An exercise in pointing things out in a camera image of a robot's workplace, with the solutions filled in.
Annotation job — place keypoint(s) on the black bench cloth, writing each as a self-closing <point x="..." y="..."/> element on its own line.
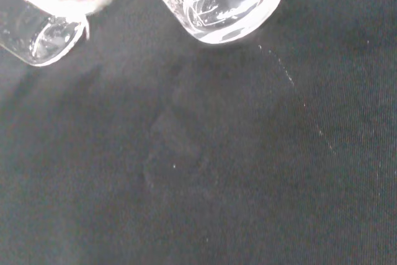
<point x="198" y="168"/>

